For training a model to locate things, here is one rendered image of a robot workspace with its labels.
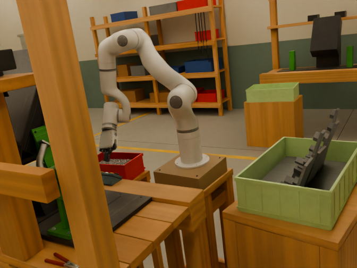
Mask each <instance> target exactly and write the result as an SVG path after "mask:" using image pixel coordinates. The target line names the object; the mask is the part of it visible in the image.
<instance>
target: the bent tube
mask: <svg viewBox="0 0 357 268"><path fill-rule="evenodd" d="M37 143H39V144H41V145H40V149H39V152H38V155H37V158H36V166H37V167H40V168H44V164H43V160H44V156H45V152H46V149H47V148H48V147H50V143H48V142H46V141H44V140H40V141H38V142H37Z"/></svg>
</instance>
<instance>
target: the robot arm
mask: <svg viewBox="0 0 357 268"><path fill-rule="evenodd" d="M132 49H135V50H136V51H137V52H138V54H139V56H140V59H141V62H142V65H143V66H144V68H145V69H146V70H147V71H148V72H149V73H150V74H151V75H152V76H153V77H154V78H155V79H156V80H157V81H158V82H160V83H161V84H162V85H164V86H165V87H167V88H168V89H169V90H170V91H171V92H170V93H169V94H168V97H167V107H168V110H169V112H170V114H171V116H172V117H173V119H174V121H175V125H176V132H177V139H178V146H179V150H180V157H179V158H177V159H176V160H175V165H176V166H177V167H178V168H182V169H193V168H198V167H201V166H203V165H205V164H207V163H208V162H209V156H208V155H206V154H203V153H202V149H201V141H200V132H199V125H198V119H197V117H196V116H195V115H194V113H193V110H192V104H193V103H194V101H195V100H196V99H197V90H196V88H195V86H194V85H193V84H192V83H191V82H190V81H189V80H187V79H186V78H185V77H183V76H182V75H180V74H179V73H177V72H176V71H175V70H173V69H172V68H171V67H170V66H169V65H168V64H167V63H166V62H165V61H164V60H163V58H162V57H161V56H160V55H159V54H158V52H157V51H156V49H155V47H154V45H153V43H152V41H151V39H150V37H149V36H148V34H147V33H146V32H145V31H143V30H142V29H140V28H132V29H125V30H121V31H118V32H116V33H114V34H112V35H111V36H109V37H108V38H106V39H104V40H103V41H102V42H101V43H100V44H99V47H98V62H99V76H100V88H101V92H102V94H104V95H107V96H110V97H114V98H116V99H117V100H118V101H119V102H120V103H121V104H122V109H118V107H119V105H118V104H117V103H114V102H106V103H105V104H104V109H103V120H102V127H101V129H102V132H101V135H100V140H99V148H100V150H99V151H100V152H103V154H104V161H105V162H109V161H110V154H111V153H112V151H113V150H115V149H116V148H117V147H118V135H117V124H118V123H127V122H129V121H130V119H131V107H130V102H129V100H128V98H127V97H126V96H125V95H124V94H123V93H122V92H121V91H120V90H119V89H118V88H117V82H116V55H118V54H120V53H123V52H126V51H129V50H132Z"/></svg>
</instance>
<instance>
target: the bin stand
mask: <svg viewBox="0 0 357 268"><path fill-rule="evenodd" d="M150 179H151V177H150V171H149V170H145V171H144V172H142V173H141V174H140V175H139V176H137V177H136V178H135V179H133V180H135V181H143V182H150ZM152 260H153V264H154V268H164V264H163V258H162V251H161V247H160V245H159V246H158V247H157V248H156V249H155V250H154V251H153V252H152ZM137 268H144V265H143V262H142V263H141V264H140V265H139V266H138V267H137Z"/></svg>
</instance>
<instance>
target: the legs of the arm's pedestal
mask: <svg viewBox="0 0 357 268"><path fill-rule="evenodd" d="M233 202H235V201H234V189H233V178H232V176H231V177H230V178H228V179H227V180H226V181H225V182H224V183H223V184H221V185H220V186H219V187H218V188H217V189H216V190H214V191H213V192H212V193H211V194H210V195H209V196H207V197H206V198H205V207H206V216H207V217H206V227H207V236H208V245H209V253H210V262H211V268H228V267H227V257H226V247H225V236H224V226H223V216H222V211H223V210H224V209H226V208H227V207H229V206H230V205H231V204H232V203H233ZM218 208H219V214H220V224H221V230H222V240H223V250H224V259H223V258H220V257H218V252H217V243H216V234H215V224H214V215H213V213H214V212H215V211H216V210H217V209H218ZM164 243H165V249H166V256H167V262H168V268H186V265H184V259H183V252H182V244H181V237H180V230H179V229H174V230H173V231H172V232H171V233H170V234H169V235H168V236H167V237H166V238H165V239H164Z"/></svg>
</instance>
